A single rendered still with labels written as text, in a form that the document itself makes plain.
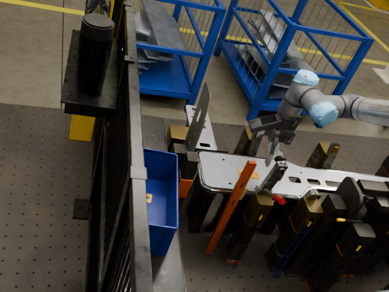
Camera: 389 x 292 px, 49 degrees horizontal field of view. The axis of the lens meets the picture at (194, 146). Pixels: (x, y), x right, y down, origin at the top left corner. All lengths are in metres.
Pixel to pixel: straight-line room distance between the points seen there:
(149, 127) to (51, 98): 1.90
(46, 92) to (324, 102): 2.55
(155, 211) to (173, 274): 0.22
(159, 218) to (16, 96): 2.30
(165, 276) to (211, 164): 0.56
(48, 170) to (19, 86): 1.75
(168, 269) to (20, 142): 1.02
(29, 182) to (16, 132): 0.31
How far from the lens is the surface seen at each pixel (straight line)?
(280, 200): 1.39
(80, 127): 1.99
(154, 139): 1.60
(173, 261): 1.25
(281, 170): 1.41
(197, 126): 1.43
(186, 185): 1.37
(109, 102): 1.03
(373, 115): 1.37
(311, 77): 1.41
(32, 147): 1.97
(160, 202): 1.37
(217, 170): 1.61
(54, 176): 1.85
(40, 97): 3.46
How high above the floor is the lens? 2.03
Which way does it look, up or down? 38 degrees down
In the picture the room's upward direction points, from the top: 20 degrees clockwise
